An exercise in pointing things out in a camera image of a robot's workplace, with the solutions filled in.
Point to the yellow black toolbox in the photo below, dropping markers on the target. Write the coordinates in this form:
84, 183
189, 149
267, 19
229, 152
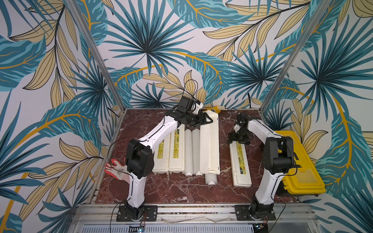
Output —
304, 179

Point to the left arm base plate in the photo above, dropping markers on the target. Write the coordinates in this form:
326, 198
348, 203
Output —
147, 213

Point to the aluminium front rail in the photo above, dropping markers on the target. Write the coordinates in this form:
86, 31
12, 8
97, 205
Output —
195, 213

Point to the red white work glove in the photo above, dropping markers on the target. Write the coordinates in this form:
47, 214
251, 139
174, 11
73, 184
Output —
117, 170

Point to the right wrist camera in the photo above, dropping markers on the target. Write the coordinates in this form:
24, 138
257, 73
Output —
241, 123

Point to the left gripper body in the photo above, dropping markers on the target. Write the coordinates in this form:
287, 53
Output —
192, 119

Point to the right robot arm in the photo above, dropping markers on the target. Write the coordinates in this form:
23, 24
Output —
277, 156

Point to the white wrap dispenser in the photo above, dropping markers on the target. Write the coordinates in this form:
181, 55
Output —
161, 157
177, 150
240, 166

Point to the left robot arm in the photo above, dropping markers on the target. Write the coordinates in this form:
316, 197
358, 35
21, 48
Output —
140, 153

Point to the yellow black work glove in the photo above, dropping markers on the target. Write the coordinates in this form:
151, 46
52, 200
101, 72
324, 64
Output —
218, 109

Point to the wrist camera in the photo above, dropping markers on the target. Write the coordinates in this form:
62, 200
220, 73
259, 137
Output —
241, 123
188, 105

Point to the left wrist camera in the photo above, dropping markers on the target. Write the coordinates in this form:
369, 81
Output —
188, 105

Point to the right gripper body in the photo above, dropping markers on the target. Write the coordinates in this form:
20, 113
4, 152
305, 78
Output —
237, 137

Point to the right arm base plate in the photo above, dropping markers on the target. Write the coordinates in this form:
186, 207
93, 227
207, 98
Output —
251, 212

